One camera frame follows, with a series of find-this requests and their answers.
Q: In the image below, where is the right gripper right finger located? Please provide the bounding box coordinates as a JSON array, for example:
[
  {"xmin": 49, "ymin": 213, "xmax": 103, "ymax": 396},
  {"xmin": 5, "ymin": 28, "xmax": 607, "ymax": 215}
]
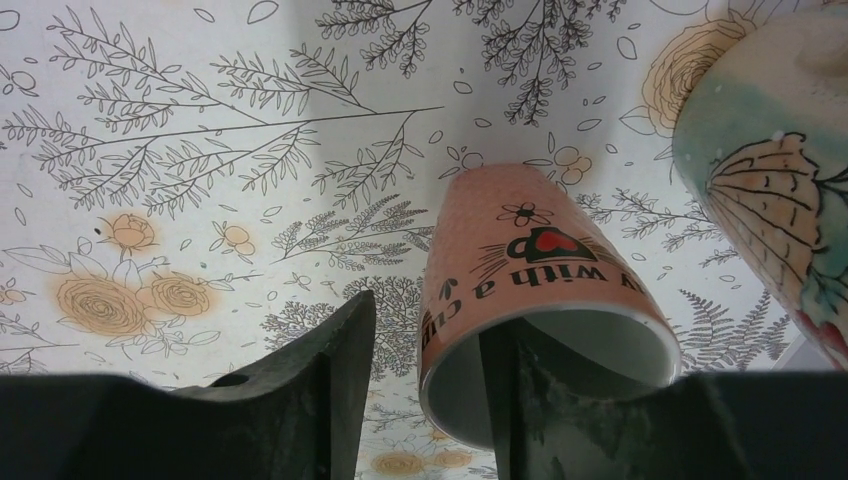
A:
[{"xmin": 479, "ymin": 321, "xmax": 847, "ymax": 479}]

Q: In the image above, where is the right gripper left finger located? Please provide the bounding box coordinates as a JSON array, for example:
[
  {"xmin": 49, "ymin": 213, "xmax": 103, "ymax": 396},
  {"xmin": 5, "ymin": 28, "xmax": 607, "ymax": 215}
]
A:
[{"xmin": 1, "ymin": 290, "xmax": 376, "ymax": 479}]

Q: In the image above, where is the small pink mug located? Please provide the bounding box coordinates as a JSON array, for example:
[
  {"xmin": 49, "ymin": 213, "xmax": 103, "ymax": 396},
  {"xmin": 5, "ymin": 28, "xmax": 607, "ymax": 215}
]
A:
[{"xmin": 418, "ymin": 164, "xmax": 682, "ymax": 450}]

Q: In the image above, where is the cream floral mug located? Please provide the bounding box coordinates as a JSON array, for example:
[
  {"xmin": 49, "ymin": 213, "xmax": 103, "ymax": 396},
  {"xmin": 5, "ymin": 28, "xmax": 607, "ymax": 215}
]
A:
[{"xmin": 672, "ymin": 1, "xmax": 847, "ymax": 370}]

